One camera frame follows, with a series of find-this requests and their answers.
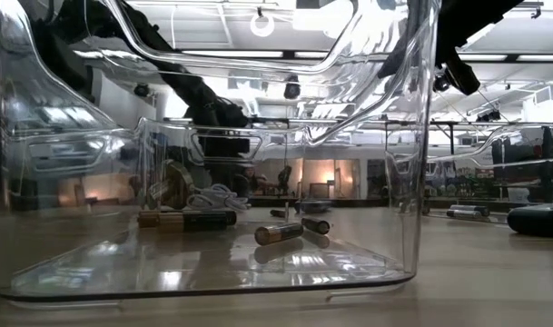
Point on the person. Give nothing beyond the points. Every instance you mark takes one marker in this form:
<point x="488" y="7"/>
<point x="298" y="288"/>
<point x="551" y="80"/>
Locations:
<point x="250" y="178"/>

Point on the silver black battery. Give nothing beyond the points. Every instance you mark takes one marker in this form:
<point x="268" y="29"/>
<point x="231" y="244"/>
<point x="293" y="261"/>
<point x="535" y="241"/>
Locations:
<point x="460" y="215"/>
<point x="471" y="209"/>

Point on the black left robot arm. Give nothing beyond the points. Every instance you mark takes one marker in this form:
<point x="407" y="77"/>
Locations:
<point x="190" y="86"/>

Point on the black ceiling spotlight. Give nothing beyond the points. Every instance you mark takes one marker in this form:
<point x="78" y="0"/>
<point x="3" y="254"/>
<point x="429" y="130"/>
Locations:
<point x="292" y="90"/>
<point x="441" y="84"/>
<point x="142" y="90"/>
<point x="489" y="115"/>

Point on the AAA copper-top battery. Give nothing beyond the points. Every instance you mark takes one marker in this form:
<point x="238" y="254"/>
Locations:
<point x="278" y="233"/>
<point x="278" y="213"/>
<point x="316" y="225"/>

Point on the clear plastic bin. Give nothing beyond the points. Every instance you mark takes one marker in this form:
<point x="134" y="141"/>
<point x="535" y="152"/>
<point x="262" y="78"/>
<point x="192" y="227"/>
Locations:
<point x="485" y="191"/>
<point x="121" y="272"/>

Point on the brown tape roll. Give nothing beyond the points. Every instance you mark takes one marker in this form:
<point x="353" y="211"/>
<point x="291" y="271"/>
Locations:
<point x="180" y="181"/>

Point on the AA copper-top battery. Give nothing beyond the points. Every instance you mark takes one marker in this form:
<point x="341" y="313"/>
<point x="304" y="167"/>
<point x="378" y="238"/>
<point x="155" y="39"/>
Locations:
<point x="203" y="222"/>
<point x="232" y="217"/>
<point x="146" y="219"/>

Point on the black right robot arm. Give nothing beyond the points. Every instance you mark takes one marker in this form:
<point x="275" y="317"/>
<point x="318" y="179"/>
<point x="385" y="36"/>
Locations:
<point x="467" y="22"/>

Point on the long ceiling light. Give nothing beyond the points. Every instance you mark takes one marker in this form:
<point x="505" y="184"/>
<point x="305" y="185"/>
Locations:
<point x="233" y="54"/>
<point x="539" y="58"/>

